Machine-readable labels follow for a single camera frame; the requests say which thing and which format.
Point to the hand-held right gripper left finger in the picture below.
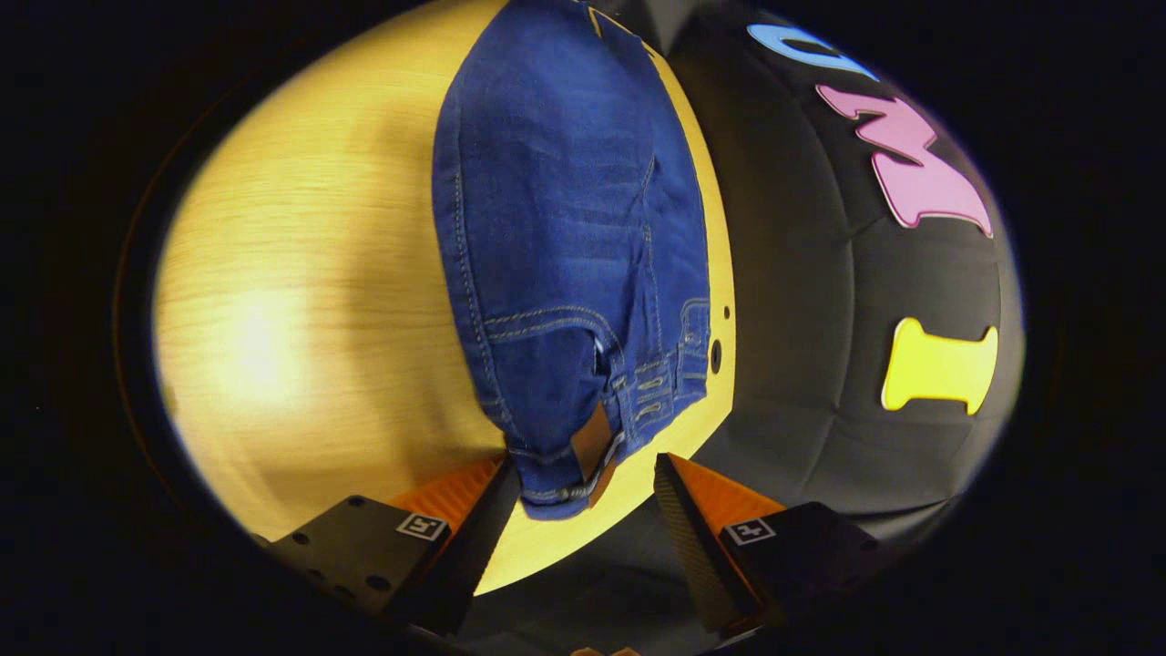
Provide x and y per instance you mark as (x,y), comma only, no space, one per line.
(465,565)

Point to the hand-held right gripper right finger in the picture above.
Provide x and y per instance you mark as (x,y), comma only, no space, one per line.
(692,547)

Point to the blue denim jeans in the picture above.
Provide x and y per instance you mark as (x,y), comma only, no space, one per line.
(565,200)

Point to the black backdrop cloth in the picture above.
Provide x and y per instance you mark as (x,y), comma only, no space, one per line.
(783,273)

